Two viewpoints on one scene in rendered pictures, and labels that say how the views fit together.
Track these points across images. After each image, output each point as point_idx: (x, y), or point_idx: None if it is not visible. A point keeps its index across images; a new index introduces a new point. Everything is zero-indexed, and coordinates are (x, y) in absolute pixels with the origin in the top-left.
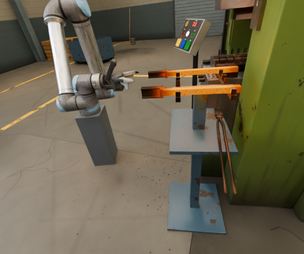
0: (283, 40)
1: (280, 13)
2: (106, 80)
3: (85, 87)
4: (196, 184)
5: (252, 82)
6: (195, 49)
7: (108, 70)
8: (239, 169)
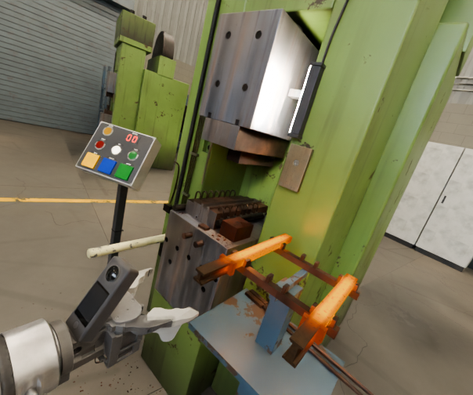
0: (337, 212)
1: (342, 188)
2: (81, 343)
3: None
4: None
5: (290, 250)
6: (140, 181)
7: (110, 303)
8: None
